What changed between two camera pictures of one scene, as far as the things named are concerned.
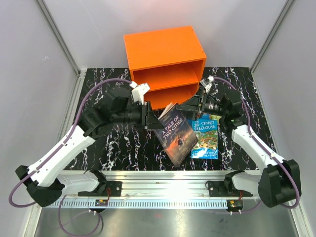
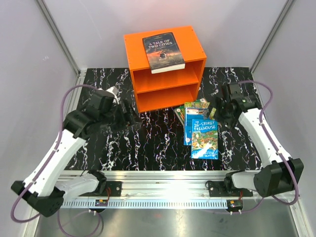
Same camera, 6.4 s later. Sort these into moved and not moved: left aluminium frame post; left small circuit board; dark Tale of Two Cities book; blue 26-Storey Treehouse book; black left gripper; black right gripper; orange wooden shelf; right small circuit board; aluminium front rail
Moved: black left gripper; dark Tale of Two Cities book; black right gripper
Not moved: left small circuit board; right small circuit board; aluminium front rail; blue 26-Storey Treehouse book; left aluminium frame post; orange wooden shelf
